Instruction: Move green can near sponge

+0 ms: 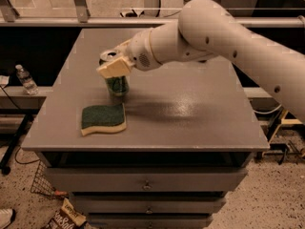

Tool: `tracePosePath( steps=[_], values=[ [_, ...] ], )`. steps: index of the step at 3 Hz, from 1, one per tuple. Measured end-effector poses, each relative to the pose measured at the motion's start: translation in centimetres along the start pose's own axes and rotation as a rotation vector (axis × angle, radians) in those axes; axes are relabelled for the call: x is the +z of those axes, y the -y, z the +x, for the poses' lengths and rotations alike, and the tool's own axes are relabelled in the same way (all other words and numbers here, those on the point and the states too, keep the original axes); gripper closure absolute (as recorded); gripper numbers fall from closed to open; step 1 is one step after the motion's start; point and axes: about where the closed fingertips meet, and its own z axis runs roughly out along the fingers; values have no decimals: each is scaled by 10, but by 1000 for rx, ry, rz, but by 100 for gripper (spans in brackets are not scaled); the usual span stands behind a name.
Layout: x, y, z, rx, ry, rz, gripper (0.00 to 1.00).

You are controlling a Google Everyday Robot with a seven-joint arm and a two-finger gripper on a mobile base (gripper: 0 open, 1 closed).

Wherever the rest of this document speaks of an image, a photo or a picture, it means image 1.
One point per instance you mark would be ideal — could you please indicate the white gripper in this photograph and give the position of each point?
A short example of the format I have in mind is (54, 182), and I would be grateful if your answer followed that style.
(139, 51)

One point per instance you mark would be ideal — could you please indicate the green soda can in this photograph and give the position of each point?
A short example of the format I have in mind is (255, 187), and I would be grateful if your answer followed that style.
(117, 86)

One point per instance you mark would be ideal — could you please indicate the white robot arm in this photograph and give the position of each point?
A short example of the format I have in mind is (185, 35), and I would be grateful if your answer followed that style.
(205, 30)

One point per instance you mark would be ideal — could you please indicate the green yellow sponge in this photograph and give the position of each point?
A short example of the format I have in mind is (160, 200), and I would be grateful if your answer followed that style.
(103, 119)

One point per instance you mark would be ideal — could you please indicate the clear plastic water bottle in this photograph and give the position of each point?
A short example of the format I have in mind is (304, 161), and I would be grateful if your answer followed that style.
(26, 80)

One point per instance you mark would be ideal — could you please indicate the grey drawer cabinet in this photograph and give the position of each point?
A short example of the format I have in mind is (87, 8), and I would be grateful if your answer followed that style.
(182, 115)

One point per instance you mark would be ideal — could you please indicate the top grey drawer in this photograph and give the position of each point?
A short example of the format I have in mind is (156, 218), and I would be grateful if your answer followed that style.
(145, 179)

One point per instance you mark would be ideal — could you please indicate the grey drawer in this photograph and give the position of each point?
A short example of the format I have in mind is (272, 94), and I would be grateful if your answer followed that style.
(147, 205)
(149, 221)
(145, 179)

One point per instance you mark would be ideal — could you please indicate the middle grey drawer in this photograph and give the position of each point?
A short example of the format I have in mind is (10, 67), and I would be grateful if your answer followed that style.
(147, 205)

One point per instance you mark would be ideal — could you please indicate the black table leg stand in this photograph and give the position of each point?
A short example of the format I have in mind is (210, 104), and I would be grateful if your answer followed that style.
(4, 167)

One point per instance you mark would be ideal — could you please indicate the bottom grey drawer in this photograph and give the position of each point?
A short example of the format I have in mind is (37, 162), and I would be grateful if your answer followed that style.
(149, 221)

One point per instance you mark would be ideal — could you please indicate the snack chip bag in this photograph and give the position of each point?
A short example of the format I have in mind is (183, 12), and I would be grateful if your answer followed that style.
(66, 218)

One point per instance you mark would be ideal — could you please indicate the yellow black clamp stand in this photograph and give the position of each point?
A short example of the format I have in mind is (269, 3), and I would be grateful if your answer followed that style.
(280, 132)

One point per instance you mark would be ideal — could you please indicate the white shoe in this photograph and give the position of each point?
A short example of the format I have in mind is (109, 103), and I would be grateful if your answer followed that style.
(7, 217)

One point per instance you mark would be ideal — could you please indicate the metal railing frame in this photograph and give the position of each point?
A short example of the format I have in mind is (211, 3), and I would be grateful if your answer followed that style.
(98, 13)

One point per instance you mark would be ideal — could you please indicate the wire mesh basket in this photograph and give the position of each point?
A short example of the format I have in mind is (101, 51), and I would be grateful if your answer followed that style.
(41, 186)

